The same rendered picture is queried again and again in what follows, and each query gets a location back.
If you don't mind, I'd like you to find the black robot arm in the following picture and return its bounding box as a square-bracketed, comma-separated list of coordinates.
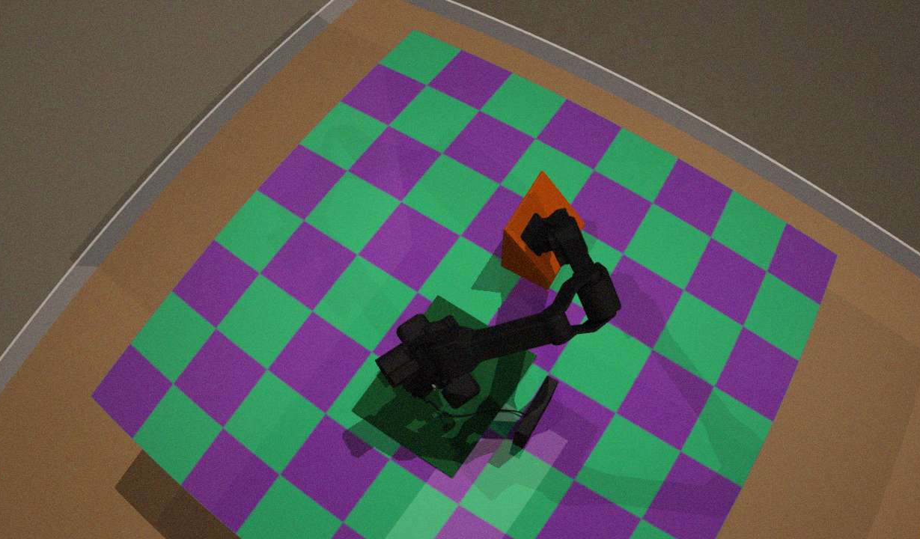
[375, 208, 621, 399]

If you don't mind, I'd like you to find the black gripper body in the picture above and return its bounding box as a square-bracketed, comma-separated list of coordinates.
[396, 314, 480, 409]

